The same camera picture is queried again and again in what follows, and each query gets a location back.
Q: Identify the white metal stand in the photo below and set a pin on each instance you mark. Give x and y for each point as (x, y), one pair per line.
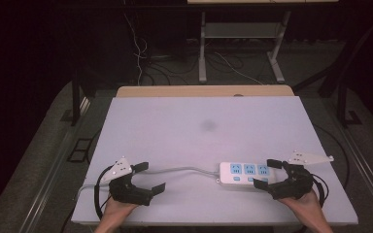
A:
(202, 64)

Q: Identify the black floor frame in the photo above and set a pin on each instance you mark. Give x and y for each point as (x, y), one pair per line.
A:
(81, 150)

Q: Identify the black metal stand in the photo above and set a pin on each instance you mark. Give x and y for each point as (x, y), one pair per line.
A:
(75, 103)
(342, 103)

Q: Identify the black slanted stand leg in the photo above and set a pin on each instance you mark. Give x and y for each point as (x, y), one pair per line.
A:
(336, 66)

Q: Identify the white power strip blue sockets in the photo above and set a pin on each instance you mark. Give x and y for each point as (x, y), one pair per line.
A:
(247, 176)

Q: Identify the person's left hand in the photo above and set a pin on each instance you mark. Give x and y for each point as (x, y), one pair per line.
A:
(118, 210)

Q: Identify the metal floor rail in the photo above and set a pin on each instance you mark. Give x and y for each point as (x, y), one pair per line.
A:
(45, 184)
(367, 170)

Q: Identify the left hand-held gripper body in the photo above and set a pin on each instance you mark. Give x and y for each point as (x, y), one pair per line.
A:
(126, 189)

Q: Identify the wooden table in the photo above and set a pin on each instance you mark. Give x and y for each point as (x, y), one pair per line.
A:
(204, 91)

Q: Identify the person's right hand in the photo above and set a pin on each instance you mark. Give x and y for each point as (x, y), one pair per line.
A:
(304, 204)

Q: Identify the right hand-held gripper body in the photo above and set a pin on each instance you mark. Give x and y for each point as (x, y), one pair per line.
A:
(293, 184)

